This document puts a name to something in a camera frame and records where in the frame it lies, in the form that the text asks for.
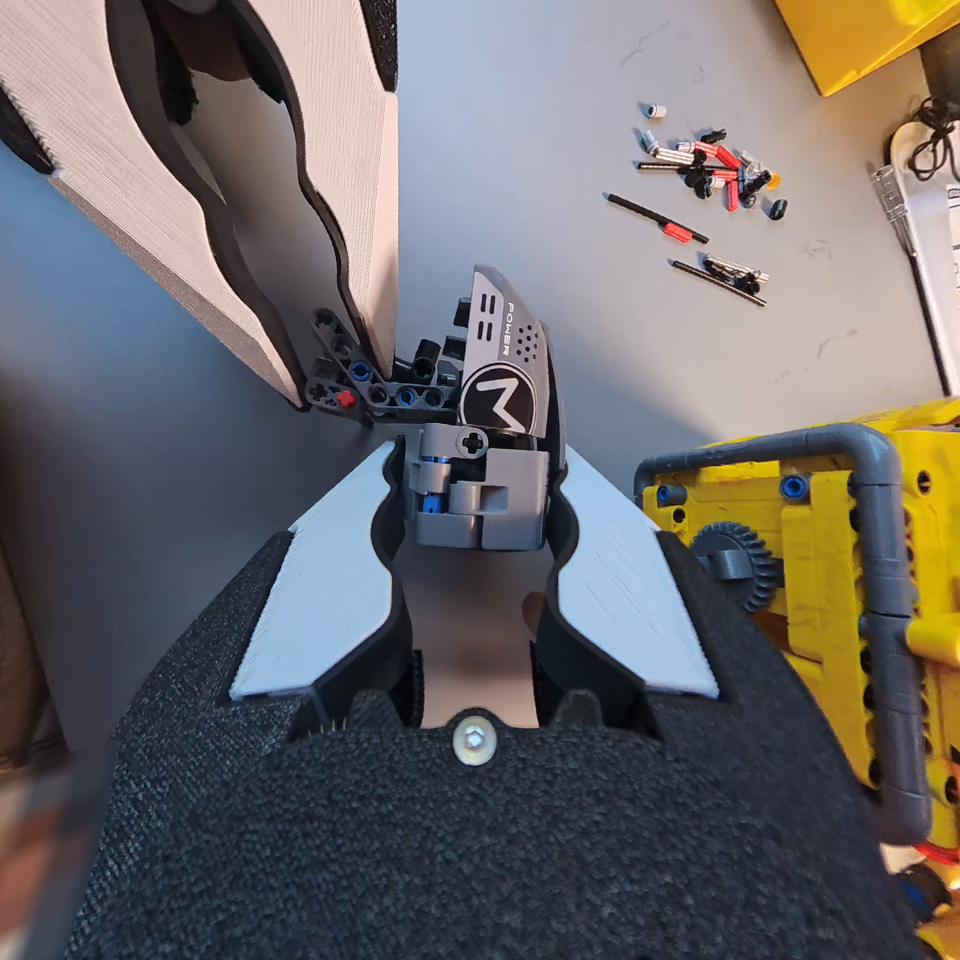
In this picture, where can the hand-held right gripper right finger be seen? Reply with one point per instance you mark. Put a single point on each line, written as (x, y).
(630, 600)

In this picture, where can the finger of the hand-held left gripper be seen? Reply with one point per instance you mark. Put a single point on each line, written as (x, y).
(352, 150)
(97, 150)

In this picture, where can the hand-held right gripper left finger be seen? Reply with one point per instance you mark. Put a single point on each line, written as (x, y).
(330, 592)

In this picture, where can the yellow brick-built vehicle model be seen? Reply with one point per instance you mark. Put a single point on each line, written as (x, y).
(817, 570)

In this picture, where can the grey brick engine assembly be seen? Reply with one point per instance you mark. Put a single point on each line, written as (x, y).
(495, 337)

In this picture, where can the grey desk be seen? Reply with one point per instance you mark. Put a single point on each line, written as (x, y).
(525, 187)

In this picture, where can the person's right hand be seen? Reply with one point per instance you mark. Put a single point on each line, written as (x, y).
(534, 615)

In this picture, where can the small grey bush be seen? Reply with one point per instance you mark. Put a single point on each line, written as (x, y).
(657, 112)

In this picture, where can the black axle with red bush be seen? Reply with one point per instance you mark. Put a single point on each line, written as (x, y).
(679, 231)

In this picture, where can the grey and black connector pins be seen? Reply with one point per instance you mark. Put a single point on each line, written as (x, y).
(731, 268)

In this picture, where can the pile of small brick pins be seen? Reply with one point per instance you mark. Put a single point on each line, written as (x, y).
(724, 157)

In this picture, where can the small black bush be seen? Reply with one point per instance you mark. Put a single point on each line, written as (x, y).
(777, 209)

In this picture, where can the white paper sheet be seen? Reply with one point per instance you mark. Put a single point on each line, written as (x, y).
(937, 262)

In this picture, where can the yellow plastic bin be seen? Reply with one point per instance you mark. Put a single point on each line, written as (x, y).
(862, 37)

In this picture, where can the black flat device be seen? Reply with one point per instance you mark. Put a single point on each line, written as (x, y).
(941, 67)

